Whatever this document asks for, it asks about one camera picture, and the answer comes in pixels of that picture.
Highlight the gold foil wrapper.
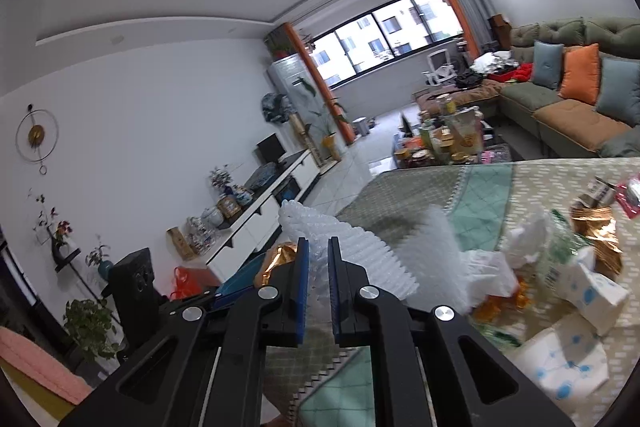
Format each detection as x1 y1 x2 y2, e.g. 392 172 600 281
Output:
570 207 623 280

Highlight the black monitor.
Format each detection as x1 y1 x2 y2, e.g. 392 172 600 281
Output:
257 133 286 166

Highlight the white foam net wrap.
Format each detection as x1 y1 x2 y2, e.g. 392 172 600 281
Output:
279 202 472 315

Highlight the white office chair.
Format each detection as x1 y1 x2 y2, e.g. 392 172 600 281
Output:
422 49 457 86

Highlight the orange cushion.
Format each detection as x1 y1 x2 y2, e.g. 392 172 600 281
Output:
559 43 601 106

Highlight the green tufted sofa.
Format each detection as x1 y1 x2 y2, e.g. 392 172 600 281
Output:
416 16 639 158

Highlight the blue cushion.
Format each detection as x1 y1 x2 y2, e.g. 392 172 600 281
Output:
532 41 564 90
596 57 639 127

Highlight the red plastic bag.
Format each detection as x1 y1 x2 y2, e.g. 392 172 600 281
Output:
169 267 205 301

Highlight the white TV cabinet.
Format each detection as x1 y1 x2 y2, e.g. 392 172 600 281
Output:
200 150 320 282

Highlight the window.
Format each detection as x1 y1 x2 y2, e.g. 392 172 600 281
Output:
309 0 463 88

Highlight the round wall clock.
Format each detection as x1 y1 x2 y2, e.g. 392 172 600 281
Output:
14 104 60 176

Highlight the white blue-dotted tissue pack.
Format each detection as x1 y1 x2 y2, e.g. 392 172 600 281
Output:
509 313 608 413

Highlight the green patterned tablecloth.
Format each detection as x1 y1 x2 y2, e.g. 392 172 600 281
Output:
264 158 639 426

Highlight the white standing air conditioner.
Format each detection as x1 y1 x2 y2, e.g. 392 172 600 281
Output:
267 55 335 159

